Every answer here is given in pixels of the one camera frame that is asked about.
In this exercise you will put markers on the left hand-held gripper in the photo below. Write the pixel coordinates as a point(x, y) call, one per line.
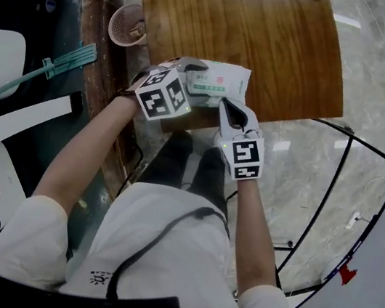
point(158, 97)

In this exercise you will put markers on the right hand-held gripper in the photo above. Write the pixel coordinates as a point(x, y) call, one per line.
point(245, 157)

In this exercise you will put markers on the white green wet wipes pack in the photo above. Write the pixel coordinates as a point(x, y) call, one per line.
point(223, 81)

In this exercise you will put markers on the person's left forearm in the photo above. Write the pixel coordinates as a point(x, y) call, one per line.
point(87, 145)

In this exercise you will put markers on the person's right forearm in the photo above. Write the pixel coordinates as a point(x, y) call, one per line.
point(255, 234)

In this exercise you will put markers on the person's left hand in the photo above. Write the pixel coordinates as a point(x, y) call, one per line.
point(140, 79)

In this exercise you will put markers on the person's black trousers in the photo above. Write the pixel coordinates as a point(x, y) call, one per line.
point(172, 164)

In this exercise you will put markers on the pink mesh wastebasket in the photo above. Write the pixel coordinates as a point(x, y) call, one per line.
point(124, 25)

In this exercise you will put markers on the white flat board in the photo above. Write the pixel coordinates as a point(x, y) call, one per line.
point(18, 115)

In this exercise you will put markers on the white power strip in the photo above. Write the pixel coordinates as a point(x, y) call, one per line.
point(353, 220)

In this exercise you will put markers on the person's white shirt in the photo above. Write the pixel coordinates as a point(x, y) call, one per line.
point(173, 264)

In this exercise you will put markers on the white panel with red mark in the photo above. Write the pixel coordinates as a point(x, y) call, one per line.
point(367, 291)

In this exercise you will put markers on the black metal tube frame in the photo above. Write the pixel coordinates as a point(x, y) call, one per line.
point(333, 189)

